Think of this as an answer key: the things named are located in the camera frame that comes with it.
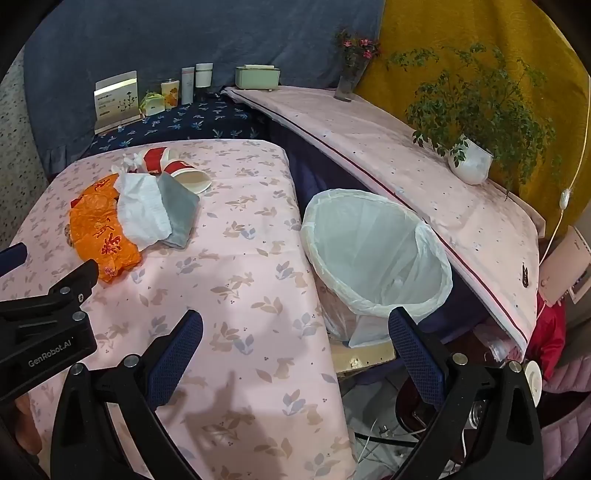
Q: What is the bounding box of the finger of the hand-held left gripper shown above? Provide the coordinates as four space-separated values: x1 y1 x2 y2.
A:
0 242 27 278
0 259 100 333

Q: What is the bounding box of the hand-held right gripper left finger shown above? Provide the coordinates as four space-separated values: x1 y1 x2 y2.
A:
51 310 204 480

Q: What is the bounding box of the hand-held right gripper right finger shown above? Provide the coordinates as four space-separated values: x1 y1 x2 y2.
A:
389 307 543 480

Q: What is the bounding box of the large orange printed wrapper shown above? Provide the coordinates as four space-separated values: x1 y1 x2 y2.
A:
69 203 142 283

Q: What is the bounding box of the white tissue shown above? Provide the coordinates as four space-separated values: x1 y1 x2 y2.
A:
115 173 172 245
111 152 148 176

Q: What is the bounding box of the bin with white liner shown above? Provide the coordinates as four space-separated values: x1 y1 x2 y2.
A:
300 188 454 347

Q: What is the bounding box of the grey cloth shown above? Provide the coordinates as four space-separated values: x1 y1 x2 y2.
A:
157 174 201 250

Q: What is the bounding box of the red and white paper cup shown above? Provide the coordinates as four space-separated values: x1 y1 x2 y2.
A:
143 147 171 176
161 159 213 195

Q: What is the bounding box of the person's left hand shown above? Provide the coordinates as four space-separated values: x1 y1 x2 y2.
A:
14 393 43 448

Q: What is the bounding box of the yellow cardboard piece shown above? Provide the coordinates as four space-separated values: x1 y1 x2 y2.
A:
330 342 398 376

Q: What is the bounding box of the dark red stool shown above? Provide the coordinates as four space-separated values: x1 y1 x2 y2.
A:
397 330 509 439

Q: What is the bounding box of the clear plastic bag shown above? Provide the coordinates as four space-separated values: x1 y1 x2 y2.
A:
485 330 527 365

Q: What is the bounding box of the pink rabbit print tablecloth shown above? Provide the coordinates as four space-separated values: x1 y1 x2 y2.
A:
0 138 356 480

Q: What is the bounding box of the white round device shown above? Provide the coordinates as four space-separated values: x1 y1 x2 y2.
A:
524 360 543 408

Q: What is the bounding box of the red garment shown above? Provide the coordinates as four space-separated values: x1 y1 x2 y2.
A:
526 295 568 381

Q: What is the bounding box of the pink quilted garment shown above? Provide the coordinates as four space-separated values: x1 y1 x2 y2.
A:
540 351 591 462

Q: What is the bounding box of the white appliance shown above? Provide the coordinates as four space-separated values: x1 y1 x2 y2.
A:
540 225 591 305

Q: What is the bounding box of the white standing card box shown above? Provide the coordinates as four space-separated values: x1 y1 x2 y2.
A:
93 71 141 134

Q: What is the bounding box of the small green packet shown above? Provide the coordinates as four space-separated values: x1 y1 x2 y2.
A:
139 90 166 116

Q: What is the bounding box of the navy floral cloth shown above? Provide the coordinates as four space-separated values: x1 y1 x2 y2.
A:
85 95 273 155

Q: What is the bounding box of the green plant in white pot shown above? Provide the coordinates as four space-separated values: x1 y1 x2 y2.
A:
388 44 561 199

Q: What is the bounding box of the pink sheet with red stripe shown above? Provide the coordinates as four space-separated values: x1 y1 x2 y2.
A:
222 85 546 352

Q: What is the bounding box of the white cylinder jar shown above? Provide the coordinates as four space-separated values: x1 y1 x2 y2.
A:
195 63 214 102

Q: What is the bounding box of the blue-grey backdrop cloth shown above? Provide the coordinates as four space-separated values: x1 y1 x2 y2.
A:
23 0 386 162

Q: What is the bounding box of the pale green tissue box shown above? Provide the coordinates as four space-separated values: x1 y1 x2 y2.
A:
235 65 282 89

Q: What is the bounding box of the glass vase with pink flowers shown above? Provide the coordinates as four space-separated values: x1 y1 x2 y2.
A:
333 28 382 102

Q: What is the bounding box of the yellow backdrop cloth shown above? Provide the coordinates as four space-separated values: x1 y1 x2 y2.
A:
355 0 591 241

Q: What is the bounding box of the white cable with switch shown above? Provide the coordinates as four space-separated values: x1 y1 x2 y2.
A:
538 134 591 296

